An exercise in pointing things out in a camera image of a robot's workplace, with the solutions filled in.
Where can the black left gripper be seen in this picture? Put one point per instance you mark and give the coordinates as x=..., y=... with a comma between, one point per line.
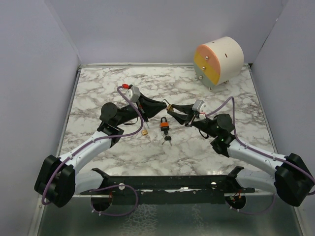
x=144, y=105

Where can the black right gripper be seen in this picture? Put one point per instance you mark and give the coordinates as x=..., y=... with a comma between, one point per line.
x=188, y=119

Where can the brass long-shackle padlock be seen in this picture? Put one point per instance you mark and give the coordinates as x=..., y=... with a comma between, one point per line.
x=169, y=107

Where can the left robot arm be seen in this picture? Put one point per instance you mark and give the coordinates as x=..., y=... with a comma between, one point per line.
x=57, y=180

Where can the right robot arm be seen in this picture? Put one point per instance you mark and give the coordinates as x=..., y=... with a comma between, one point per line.
x=287, y=176

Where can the orange black padlock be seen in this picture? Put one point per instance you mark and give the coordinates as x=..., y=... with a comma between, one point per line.
x=164, y=125

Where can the black keys of orange padlock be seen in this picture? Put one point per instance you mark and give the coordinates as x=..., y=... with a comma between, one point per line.
x=167, y=139

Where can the round pastel drawer cabinet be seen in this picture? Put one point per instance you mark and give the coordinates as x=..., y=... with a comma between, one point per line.
x=218, y=61

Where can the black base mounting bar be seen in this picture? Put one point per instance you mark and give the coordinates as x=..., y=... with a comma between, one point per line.
x=168, y=190

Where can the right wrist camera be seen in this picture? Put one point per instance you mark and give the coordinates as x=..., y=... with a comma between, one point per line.
x=199, y=109

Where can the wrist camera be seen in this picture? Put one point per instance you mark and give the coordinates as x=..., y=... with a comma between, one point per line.
x=199, y=109
x=132, y=93

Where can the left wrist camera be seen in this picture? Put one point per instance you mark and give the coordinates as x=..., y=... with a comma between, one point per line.
x=132, y=93

